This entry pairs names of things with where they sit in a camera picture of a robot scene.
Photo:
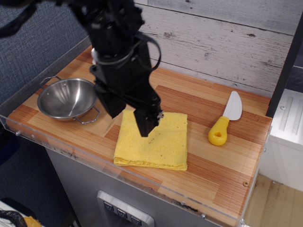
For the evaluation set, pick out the black vertical post right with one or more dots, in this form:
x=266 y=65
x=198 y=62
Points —
x=286 y=70

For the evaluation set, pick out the white aluminium block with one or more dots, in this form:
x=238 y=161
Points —
x=282 y=159

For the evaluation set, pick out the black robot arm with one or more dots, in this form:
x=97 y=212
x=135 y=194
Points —
x=110 y=24

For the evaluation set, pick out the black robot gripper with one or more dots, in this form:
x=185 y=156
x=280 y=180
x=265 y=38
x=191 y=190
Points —
x=125 y=81

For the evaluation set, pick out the yellow cloth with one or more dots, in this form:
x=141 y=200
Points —
x=164 y=148

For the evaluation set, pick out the yellow handled toy knife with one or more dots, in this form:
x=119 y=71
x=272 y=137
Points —
x=233 y=111

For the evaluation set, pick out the stainless steel bowl with handles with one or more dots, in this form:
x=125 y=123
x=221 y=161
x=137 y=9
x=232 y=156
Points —
x=67 y=99

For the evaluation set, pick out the silver control panel with buttons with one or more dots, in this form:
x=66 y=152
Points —
x=124 y=211

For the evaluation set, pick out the clear acrylic table guard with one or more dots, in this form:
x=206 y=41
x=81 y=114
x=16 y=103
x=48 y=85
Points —
x=215 y=189

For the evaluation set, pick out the white brown plush dog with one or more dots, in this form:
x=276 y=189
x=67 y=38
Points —
x=94 y=56

